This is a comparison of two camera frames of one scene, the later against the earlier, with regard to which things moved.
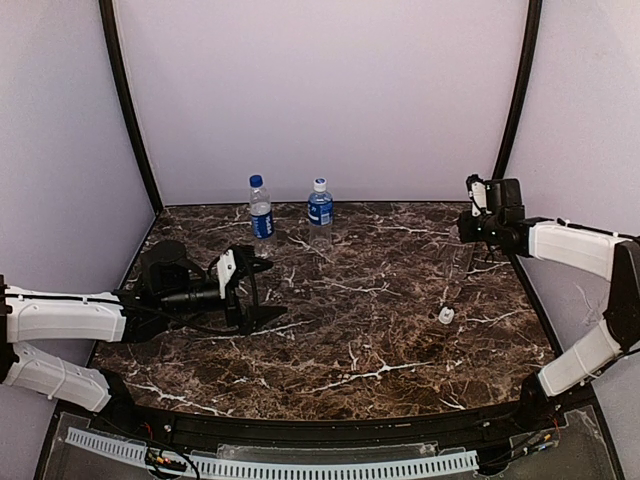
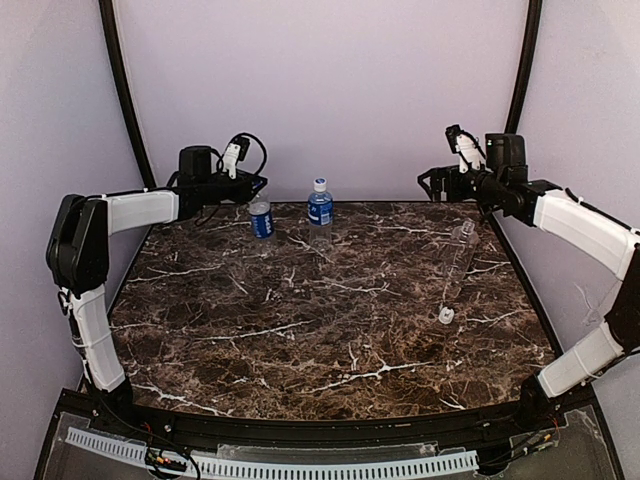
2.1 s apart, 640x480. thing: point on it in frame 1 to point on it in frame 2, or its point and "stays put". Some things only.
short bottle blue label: (320, 215) stays put
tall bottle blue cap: (261, 219) stays put
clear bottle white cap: (458, 259) stays put
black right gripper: (467, 227) to (445, 181)
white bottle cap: (446, 315) stays put
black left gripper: (235, 298) to (246, 185)
